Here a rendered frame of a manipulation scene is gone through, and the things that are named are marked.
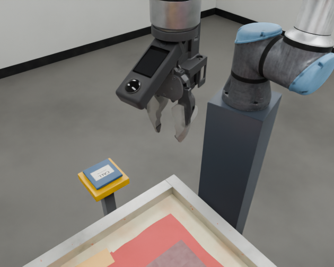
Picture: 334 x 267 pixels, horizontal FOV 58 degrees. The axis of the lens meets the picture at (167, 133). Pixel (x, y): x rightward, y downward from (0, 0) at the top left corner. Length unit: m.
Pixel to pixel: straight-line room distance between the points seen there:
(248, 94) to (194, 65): 0.44
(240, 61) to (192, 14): 0.46
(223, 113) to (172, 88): 0.47
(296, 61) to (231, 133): 0.31
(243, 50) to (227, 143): 0.31
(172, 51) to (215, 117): 0.54
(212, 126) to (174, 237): 0.36
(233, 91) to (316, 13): 0.30
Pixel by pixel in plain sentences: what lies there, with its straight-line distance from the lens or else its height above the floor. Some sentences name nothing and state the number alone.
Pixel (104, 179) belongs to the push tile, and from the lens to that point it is 1.03.
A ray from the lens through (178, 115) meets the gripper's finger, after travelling 0.52.
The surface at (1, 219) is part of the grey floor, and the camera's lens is 2.36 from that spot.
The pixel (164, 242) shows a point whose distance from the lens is 0.89.
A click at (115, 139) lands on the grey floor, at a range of 2.68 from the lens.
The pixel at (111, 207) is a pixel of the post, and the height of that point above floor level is 0.80.
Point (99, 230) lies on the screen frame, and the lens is 0.89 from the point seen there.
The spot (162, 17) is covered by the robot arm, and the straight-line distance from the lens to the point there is 0.45.
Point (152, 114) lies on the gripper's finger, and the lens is 0.56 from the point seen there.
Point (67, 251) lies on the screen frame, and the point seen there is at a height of 0.99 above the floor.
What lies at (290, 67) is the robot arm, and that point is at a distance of 0.80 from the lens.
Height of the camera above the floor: 1.73
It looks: 40 degrees down
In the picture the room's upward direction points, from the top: straight up
